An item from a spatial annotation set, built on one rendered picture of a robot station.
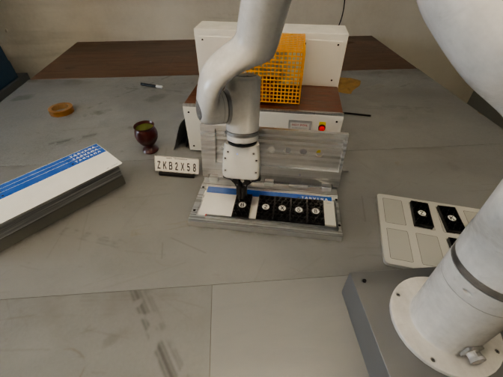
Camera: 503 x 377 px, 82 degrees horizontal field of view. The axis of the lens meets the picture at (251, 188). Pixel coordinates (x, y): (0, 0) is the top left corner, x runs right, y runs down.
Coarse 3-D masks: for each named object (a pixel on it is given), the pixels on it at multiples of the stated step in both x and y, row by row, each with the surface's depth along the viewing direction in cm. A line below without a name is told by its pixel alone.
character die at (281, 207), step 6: (276, 198) 89; (282, 198) 88; (288, 198) 89; (276, 204) 86; (282, 204) 87; (288, 204) 87; (276, 210) 86; (282, 210) 84; (288, 210) 85; (276, 216) 83; (282, 216) 83; (288, 216) 83
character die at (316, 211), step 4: (308, 200) 88; (312, 200) 88; (316, 200) 88; (320, 200) 88; (308, 204) 87; (312, 204) 87; (316, 204) 86; (320, 204) 86; (308, 208) 86; (312, 208) 85; (316, 208) 85; (320, 208) 85; (308, 212) 84; (312, 212) 84; (316, 212) 84; (320, 212) 84; (308, 216) 83; (312, 216) 84; (316, 216) 84; (320, 216) 84; (308, 220) 82; (312, 220) 83; (316, 220) 82; (320, 220) 82; (324, 220) 82; (316, 224) 81; (320, 224) 81; (324, 224) 81
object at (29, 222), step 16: (96, 144) 97; (112, 176) 93; (64, 192) 84; (80, 192) 88; (96, 192) 91; (48, 208) 82; (64, 208) 86; (0, 224) 75; (16, 224) 78; (32, 224) 81; (48, 224) 84; (0, 240) 76; (16, 240) 80
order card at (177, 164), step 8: (160, 160) 100; (168, 160) 100; (176, 160) 99; (184, 160) 99; (192, 160) 99; (160, 168) 101; (168, 168) 101; (176, 168) 100; (184, 168) 100; (192, 168) 100
